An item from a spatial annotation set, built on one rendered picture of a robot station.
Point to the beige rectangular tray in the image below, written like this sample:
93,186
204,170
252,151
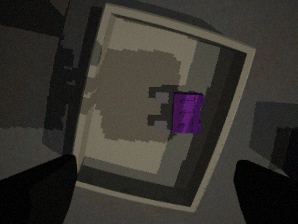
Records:
136,54

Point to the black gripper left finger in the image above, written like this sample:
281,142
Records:
40,195

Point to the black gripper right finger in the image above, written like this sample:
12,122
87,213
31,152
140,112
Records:
264,196

